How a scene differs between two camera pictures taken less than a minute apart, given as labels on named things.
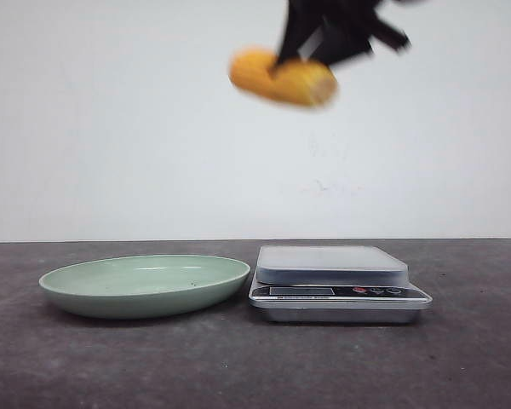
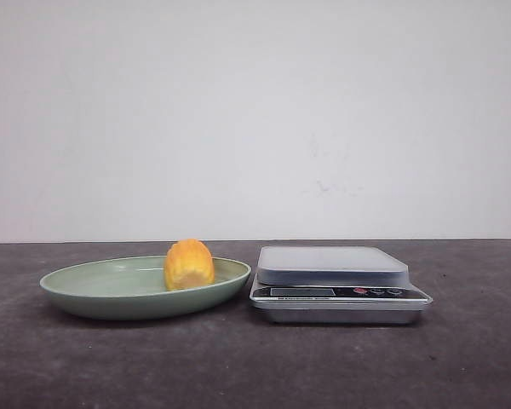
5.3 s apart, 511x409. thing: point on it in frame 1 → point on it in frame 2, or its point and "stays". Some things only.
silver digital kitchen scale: (345, 284) stays
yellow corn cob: (299, 83) → (188, 265)
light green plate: (145, 287) stays
